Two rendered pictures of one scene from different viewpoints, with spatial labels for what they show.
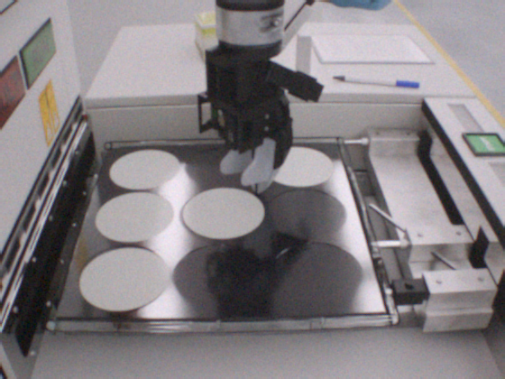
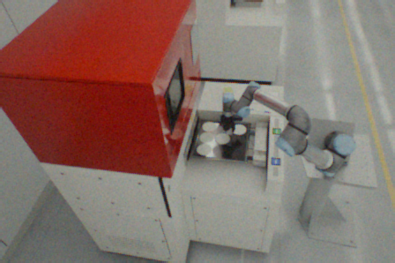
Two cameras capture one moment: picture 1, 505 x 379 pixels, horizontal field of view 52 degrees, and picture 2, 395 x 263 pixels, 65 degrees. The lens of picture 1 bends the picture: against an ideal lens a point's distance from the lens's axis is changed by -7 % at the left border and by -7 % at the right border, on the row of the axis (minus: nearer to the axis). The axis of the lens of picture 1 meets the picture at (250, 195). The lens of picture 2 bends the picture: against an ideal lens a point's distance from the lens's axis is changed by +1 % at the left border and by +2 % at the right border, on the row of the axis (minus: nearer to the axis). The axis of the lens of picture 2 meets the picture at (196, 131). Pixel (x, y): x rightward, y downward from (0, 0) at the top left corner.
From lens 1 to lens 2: 145 cm
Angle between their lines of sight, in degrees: 16
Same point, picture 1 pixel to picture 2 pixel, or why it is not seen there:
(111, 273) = (202, 148)
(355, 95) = (254, 114)
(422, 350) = (253, 169)
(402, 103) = (265, 116)
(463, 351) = (261, 169)
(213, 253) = (219, 146)
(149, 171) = (210, 127)
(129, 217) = (205, 138)
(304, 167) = (240, 130)
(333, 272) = (238, 153)
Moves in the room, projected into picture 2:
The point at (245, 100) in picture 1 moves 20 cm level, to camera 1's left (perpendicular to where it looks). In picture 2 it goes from (227, 123) to (197, 120)
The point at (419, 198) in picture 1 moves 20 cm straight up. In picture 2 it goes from (262, 139) to (264, 118)
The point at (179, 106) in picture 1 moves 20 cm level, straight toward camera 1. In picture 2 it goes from (217, 113) to (216, 132)
